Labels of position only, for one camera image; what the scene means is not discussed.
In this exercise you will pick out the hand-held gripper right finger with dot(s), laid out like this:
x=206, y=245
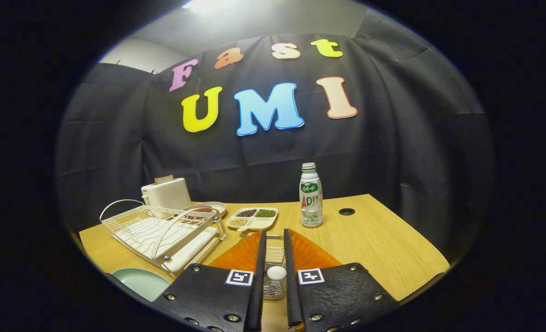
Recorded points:
x=342, y=295

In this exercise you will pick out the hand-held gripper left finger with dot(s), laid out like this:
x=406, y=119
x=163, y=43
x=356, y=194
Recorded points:
x=213, y=295

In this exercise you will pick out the pale green plate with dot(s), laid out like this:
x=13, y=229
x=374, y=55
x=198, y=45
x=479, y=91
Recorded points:
x=139, y=281

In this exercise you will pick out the white divided dish with beans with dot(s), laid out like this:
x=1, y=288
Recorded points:
x=263, y=223

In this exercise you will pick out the beige plate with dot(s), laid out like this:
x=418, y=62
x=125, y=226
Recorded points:
x=217, y=206

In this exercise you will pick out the red meat piece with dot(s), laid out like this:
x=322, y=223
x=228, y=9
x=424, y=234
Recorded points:
x=203, y=210

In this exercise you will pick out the white green drink bottle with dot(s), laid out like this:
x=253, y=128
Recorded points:
x=311, y=198

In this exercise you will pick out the white toaster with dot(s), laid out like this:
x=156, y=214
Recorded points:
x=171, y=193

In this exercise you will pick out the toast slice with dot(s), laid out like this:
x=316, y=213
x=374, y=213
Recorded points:
x=163, y=179

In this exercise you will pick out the black backdrop cloth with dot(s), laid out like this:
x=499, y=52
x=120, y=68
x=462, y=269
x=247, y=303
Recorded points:
x=392, y=152

